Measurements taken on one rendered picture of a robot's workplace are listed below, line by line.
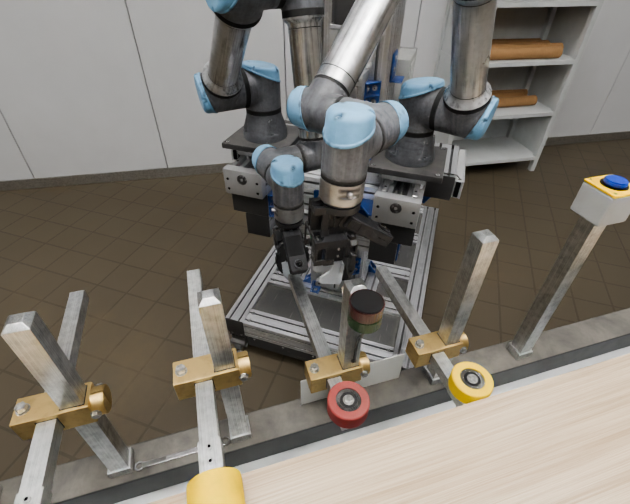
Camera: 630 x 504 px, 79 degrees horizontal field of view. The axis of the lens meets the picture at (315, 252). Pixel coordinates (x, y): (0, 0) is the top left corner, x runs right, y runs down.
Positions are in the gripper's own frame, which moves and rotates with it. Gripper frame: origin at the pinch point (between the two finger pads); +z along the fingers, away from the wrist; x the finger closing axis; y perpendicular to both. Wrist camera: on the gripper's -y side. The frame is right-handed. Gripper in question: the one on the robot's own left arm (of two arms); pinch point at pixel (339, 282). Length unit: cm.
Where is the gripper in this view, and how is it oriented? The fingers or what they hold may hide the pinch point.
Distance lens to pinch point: 79.2
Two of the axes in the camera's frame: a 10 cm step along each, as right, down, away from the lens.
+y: -9.6, 1.3, -2.6
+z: -0.6, 7.8, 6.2
